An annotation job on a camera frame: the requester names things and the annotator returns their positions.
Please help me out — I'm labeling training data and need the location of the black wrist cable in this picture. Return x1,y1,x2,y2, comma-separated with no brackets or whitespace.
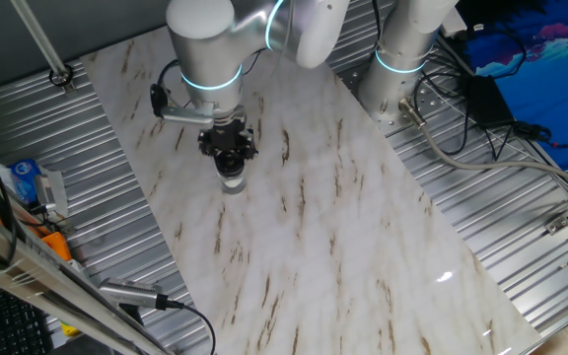
155,48,265,108

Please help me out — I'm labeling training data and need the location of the aluminium frame bar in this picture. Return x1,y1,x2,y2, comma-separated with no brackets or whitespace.
0,199,175,355

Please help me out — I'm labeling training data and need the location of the black cable ring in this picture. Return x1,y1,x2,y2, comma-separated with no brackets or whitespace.
48,63,74,89

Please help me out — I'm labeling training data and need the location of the silver exterior camera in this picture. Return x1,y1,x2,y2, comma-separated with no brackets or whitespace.
97,277,170,312

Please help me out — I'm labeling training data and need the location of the aluminium post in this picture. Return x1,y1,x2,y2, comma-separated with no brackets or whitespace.
10,0,77,95

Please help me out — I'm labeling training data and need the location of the clear glass jar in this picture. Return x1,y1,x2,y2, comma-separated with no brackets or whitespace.
216,168,248,195

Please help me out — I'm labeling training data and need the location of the black power adapter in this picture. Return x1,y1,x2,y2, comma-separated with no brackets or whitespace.
464,74,516,130

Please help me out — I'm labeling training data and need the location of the blue tissue pack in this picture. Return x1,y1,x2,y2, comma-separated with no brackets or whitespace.
7,158,43,206

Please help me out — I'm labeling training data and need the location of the black camera cable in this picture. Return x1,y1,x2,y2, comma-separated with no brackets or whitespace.
165,298,217,355

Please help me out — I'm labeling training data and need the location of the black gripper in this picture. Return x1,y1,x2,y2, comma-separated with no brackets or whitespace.
196,117,259,161

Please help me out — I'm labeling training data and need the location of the thick grey cable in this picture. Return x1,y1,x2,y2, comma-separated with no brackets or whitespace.
397,97,568,198

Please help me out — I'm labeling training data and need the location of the white power strip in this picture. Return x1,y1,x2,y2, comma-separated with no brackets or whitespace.
440,4,468,38

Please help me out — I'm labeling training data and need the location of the marble pattern board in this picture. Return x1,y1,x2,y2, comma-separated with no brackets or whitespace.
80,19,544,355

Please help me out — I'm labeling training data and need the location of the black keyboard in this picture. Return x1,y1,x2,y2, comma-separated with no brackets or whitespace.
0,275,53,355

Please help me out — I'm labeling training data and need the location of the silver vented device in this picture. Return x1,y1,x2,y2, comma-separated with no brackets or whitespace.
34,170,70,219

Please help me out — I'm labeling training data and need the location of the black cable bundle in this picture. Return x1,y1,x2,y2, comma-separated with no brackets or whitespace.
411,27,568,162

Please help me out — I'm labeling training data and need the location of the silver camera bracket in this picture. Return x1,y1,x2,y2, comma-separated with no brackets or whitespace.
160,102,217,125

